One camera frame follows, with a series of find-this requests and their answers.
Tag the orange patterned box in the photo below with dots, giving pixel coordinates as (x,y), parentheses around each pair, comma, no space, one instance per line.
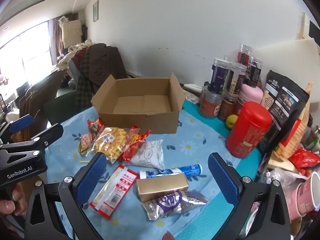
(292,142)

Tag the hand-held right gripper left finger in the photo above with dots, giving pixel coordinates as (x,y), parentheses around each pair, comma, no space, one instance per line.
(91,175)

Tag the cardboard box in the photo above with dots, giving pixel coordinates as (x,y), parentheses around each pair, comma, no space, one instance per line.
(140,120)

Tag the small red snack packet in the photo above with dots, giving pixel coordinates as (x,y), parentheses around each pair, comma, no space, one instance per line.
(95,125)

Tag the red tin canister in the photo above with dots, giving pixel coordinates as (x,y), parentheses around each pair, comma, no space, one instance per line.
(247,130)

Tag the grey chair back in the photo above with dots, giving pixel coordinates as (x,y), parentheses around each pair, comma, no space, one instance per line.
(73,71)

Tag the person's left hand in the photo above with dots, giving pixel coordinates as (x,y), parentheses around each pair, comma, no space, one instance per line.
(18,200)

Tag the tall cardboard carton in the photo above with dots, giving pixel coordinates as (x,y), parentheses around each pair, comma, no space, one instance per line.
(71,33)

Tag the large red yellow snack packet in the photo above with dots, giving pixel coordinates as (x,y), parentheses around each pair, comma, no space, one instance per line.
(133,146)

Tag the cream framed wall panel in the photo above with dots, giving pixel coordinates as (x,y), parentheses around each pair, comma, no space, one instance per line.
(306,26)

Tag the black printed pouch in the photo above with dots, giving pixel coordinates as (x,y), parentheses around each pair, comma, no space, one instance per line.
(285,105)

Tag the window curtain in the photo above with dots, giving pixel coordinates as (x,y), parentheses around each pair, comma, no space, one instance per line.
(53,42)

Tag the white patterned packet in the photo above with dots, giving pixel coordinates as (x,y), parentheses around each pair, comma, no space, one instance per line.
(151,155)

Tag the large clear jar of red spice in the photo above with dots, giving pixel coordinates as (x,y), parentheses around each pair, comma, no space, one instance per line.
(210,103)

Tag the white foam board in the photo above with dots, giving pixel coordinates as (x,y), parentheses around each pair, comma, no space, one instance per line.
(282,57)

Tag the long red white packet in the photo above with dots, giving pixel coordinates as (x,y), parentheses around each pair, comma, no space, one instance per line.
(115,191)

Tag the clear bag of yellow snacks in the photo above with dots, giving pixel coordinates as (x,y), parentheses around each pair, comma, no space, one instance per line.
(113,142)

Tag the wall picture frame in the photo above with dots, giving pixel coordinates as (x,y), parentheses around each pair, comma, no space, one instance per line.
(95,11)

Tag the clear jar with red label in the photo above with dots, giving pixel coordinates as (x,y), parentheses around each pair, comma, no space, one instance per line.
(244,53)

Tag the clear jar with black label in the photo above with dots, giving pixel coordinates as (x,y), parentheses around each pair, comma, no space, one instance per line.
(254,72)

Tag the blue white tube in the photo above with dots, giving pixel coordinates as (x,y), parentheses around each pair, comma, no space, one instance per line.
(175,170)

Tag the pink lidded bottle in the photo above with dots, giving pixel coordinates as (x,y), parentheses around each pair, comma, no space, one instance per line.
(251,93)

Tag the pile of clothes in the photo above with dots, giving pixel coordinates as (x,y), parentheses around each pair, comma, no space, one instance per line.
(70,53)

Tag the stack of books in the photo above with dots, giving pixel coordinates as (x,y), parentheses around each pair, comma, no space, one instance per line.
(192,92)

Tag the purple silver foil packet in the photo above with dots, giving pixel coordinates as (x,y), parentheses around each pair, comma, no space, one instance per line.
(172,203)

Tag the brown quilted jacket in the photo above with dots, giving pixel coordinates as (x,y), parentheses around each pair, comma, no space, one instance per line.
(106,66)

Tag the small gold box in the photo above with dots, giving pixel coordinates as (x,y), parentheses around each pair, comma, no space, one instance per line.
(162,186)

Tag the crumpled red bag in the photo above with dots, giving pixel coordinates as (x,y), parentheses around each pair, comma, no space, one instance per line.
(305,158)

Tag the white wall hatch frame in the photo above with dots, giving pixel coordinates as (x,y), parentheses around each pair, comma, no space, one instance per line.
(133,74)

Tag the pink snack packet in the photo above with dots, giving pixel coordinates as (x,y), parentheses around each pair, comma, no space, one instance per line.
(86,142)

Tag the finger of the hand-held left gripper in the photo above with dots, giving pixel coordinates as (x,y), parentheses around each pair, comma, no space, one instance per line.
(22,122)
(53,131)

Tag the clear jar of oats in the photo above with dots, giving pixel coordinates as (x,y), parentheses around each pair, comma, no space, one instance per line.
(236,80)

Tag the small jar of red spice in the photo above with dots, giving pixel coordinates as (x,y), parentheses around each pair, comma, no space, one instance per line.
(227,108)

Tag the green checked cloth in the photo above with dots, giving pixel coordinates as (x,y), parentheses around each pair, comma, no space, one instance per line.
(83,80)

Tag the white plastic bag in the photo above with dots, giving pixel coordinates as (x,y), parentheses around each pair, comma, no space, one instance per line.
(282,176)

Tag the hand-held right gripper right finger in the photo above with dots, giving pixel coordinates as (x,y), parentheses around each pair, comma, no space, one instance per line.
(222,177)

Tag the clear jar of nuts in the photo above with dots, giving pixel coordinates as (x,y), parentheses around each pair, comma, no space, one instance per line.
(230,58)

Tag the yellow green fruit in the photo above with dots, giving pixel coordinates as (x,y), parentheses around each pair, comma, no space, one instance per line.
(231,122)

